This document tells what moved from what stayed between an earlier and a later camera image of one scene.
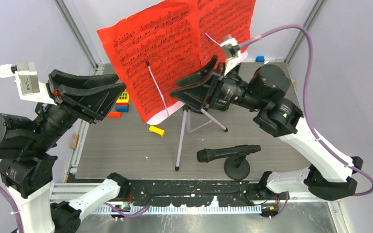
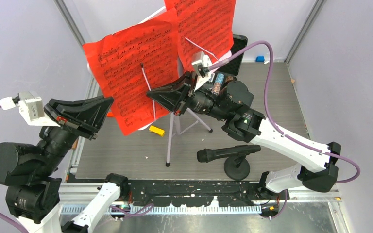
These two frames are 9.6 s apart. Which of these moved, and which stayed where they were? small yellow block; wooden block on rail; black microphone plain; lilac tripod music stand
Moved: lilac tripod music stand
Stayed: black microphone plain; small yellow block; wooden block on rail
